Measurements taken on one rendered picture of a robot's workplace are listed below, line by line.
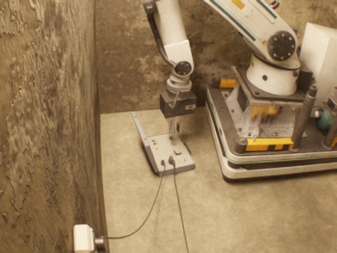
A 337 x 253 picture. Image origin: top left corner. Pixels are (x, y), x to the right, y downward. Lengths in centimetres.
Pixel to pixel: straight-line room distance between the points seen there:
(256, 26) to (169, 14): 50
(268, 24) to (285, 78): 44
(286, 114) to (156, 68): 116
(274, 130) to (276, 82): 39
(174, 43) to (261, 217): 126
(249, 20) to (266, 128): 83
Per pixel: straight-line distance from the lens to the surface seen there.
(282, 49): 171
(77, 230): 65
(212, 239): 172
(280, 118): 201
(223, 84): 240
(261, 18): 159
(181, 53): 167
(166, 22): 160
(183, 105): 189
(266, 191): 206
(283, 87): 190
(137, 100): 254
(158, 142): 218
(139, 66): 238
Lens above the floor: 148
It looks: 38 degrees down
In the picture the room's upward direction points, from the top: 4 degrees clockwise
